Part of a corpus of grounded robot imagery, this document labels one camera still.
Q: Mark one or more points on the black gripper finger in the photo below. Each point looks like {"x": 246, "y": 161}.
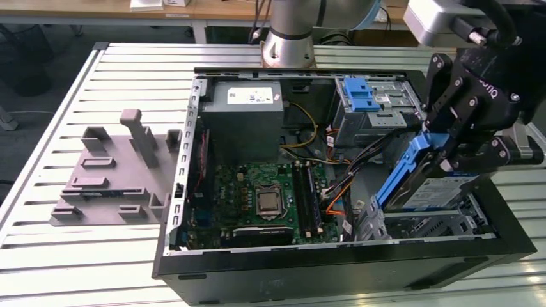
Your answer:
{"x": 482, "y": 158}
{"x": 441, "y": 96}

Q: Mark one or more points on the hard disk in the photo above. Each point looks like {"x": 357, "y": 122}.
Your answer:
{"x": 440, "y": 192}

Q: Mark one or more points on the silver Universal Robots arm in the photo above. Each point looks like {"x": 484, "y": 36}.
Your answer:
{"x": 290, "y": 48}

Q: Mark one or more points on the metal disk bay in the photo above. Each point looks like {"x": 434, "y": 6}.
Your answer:
{"x": 426, "y": 217}

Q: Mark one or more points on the metal drive cage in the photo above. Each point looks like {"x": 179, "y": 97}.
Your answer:
{"x": 384, "y": 120}

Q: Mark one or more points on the blue plastic drive latch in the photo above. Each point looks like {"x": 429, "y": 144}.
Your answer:
{"x": 358, "y": 92}

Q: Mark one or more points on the black RAM stick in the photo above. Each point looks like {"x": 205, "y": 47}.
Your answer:
{"x": 304, "y": 204}

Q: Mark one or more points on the grey power supply unit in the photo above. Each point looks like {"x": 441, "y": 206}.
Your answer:
{"x": 244, "y": 134}

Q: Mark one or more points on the silver CPU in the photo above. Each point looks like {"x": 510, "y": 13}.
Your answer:
{"x": 269, "y": 203}

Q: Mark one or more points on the CPU socket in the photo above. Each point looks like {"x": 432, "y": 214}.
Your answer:
{"x": 270, "y": 218}

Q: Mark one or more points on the green motherboard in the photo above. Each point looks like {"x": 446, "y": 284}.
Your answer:
{"x": 239, "y": 179}

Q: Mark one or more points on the black graphics card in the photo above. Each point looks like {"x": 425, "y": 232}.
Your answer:
{"x": 261, "y": 236}

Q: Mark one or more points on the black PC case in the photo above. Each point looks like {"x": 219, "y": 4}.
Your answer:
{"x": 298, "y": 281}

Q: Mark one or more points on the wooden desk white legs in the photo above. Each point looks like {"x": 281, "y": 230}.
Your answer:
{"x": 213, "y": 9}

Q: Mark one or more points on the small white box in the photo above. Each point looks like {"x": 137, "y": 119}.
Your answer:
{"x": 177, "y": 2}

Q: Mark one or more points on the large white box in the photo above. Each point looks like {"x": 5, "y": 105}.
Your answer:
{"x": 146, "y": 4}

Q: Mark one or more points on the grey parts rack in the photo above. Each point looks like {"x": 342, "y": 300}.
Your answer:
{"x": 119, "y": 166}

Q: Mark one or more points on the grey metal foot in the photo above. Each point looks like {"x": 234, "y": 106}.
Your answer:
{"x": 7, "y": 120}

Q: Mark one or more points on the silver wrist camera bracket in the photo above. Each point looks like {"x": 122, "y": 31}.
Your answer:
{"x": 527, "y": 147}

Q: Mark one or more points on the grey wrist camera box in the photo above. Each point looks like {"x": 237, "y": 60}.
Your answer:
{"x": 436, "y": 22}

